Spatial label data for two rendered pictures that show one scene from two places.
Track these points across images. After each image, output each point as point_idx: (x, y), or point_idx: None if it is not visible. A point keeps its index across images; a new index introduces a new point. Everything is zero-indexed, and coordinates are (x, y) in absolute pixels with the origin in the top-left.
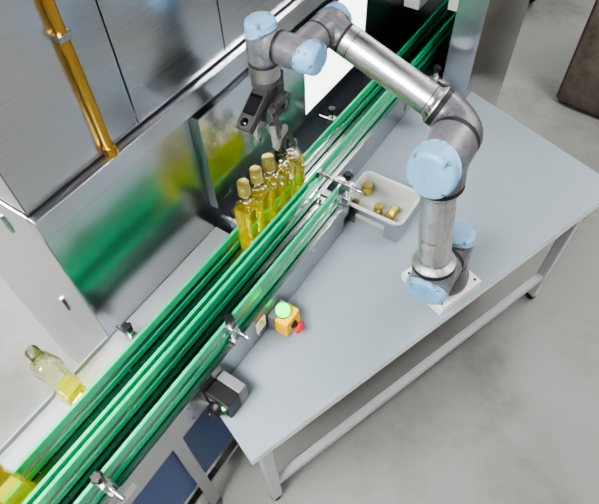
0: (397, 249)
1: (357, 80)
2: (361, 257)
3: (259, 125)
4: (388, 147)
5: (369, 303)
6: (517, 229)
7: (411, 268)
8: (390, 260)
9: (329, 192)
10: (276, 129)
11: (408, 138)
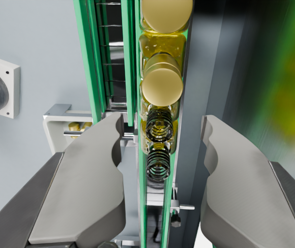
0: (49, 97)
1: (189, 242)
2: (69, 69)
3: (206, 197)
4: (134, 190)
5: (17, 14)
6: None
7: (11, 79)
8: (44, 81)
9: (124, 119)
10: (23, 221)
11: (125, 202)
